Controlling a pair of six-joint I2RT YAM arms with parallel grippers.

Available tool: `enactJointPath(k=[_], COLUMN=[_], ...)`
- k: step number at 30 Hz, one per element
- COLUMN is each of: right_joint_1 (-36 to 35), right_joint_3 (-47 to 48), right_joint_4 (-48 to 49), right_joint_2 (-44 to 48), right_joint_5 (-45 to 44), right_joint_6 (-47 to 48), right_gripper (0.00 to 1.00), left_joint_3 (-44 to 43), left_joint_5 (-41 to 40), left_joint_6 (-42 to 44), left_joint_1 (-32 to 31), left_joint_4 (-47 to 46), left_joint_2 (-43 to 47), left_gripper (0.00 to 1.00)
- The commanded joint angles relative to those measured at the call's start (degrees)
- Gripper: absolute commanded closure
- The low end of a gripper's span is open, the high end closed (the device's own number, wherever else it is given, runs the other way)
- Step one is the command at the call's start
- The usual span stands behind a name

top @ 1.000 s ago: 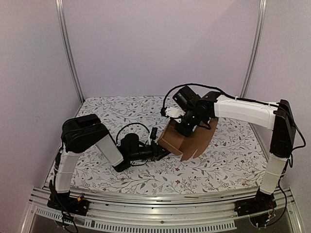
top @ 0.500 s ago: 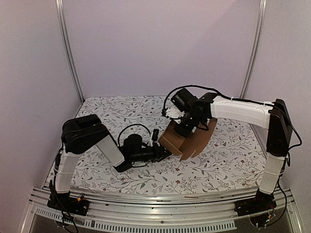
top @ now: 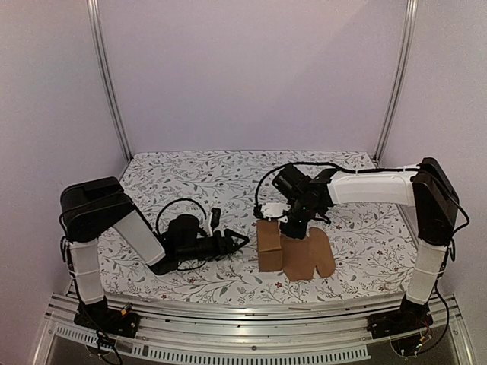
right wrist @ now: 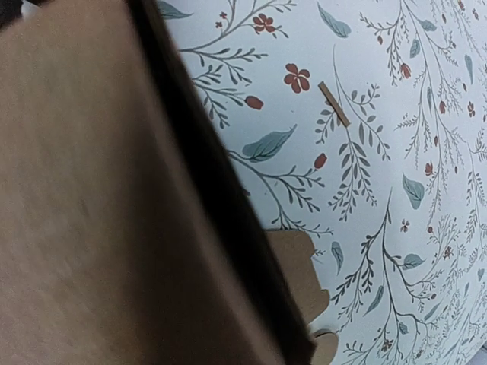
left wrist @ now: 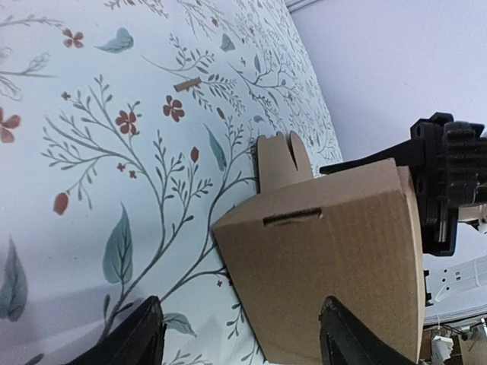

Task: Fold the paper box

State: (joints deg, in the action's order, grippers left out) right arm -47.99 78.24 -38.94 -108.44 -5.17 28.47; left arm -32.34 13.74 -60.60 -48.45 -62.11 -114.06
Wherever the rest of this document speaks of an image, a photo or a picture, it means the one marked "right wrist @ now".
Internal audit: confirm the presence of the brown cardboard box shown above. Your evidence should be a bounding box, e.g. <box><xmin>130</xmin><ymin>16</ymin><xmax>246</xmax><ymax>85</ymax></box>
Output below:
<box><xmin>1</xmin><ymin>1</ymin><xmax>338</xmax><ymax>364</ymax></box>

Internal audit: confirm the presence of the small brown cardboard scrap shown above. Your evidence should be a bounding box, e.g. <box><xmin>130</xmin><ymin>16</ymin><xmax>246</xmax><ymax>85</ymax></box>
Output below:
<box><xmin>318</xmin><ymin>81</ymin><xmax>350</xmax><ymax>128</ymax></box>

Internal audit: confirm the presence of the floral patterned table mat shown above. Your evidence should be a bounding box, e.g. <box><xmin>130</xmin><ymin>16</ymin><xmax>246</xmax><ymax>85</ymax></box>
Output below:
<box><xmin>158</xmin><ymin>1</ymin><xmax>486</xmax><ymax>364</ymax></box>

